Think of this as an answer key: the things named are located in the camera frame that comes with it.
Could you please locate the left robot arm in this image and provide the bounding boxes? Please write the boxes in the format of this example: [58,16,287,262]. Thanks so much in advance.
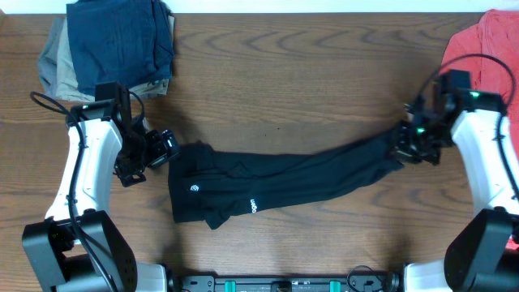
[22,82,181,292]

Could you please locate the black t-shirt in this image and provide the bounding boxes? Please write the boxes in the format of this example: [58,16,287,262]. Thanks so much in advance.
[168,131,403,230]

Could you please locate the folded navy blue garment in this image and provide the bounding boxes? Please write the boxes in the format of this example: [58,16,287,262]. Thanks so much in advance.
[66,0,174,95]

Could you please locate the folded grey garment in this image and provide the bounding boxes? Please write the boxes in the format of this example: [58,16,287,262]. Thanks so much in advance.
[37,17,65,97]

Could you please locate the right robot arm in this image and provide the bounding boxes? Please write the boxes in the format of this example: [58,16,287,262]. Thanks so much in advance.
[393,70,518,291]

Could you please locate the red t-shirt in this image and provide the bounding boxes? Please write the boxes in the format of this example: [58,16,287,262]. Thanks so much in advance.
[440,8,519,251]

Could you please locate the folded beige garment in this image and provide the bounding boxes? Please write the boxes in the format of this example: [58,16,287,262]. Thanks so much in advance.
[56,15,174,101]

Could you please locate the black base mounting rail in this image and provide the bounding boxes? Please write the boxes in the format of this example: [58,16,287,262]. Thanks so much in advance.
[166,265,404,292]

